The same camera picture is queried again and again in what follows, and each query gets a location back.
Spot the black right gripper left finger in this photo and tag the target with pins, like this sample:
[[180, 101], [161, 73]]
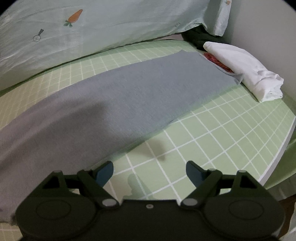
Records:
[[85, 189]]

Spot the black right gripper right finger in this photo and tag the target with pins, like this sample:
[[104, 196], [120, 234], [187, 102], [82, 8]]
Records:
[[208, 183]]

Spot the grey cloth garment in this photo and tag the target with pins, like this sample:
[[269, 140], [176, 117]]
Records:
[[84, 124]]

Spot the green white grid mat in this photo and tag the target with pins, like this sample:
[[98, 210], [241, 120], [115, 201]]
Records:
[[231, 132]]

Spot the folded white garment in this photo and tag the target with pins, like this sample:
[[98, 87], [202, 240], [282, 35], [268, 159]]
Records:
[[263, 84]]

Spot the red item under white garment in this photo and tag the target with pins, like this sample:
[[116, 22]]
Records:
[[214, 60]]

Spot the light green carrot-print pillow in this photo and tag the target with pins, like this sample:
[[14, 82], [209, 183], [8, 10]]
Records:
[[39, 35]]

